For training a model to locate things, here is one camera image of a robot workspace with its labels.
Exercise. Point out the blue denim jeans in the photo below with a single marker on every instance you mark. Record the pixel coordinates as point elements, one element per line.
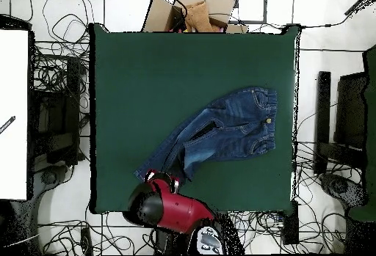
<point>235,127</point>

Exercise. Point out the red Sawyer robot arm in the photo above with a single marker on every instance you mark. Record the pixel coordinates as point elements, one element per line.
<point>176,209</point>

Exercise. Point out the black flat panel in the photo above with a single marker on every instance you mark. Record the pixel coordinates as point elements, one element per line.
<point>351,112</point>

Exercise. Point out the black power strip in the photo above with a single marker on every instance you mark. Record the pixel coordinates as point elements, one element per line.
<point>86,241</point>

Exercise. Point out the dark green table cloth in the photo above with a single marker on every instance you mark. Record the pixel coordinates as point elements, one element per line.
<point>132,62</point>

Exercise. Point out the black equipment rack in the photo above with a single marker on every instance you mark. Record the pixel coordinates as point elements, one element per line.
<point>58,115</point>

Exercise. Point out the black table leg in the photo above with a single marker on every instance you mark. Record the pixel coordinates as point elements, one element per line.
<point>290,226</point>

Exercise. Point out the brown cardboard box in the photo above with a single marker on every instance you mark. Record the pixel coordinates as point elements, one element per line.
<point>158,15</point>

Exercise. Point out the black strip with white print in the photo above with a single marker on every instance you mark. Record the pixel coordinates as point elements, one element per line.
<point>7,124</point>

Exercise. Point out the tan cloth in box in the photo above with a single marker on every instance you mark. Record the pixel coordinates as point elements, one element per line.
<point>198,17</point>

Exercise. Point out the white board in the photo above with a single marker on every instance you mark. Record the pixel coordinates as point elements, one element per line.
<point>13,106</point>

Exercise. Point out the dark green cloth sheet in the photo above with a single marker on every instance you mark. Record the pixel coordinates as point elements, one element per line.
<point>370,150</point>

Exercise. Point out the black upright post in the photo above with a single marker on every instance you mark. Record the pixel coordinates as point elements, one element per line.
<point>323,115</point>

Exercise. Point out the dark metal frame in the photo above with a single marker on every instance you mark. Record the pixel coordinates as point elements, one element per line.
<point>265,6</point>

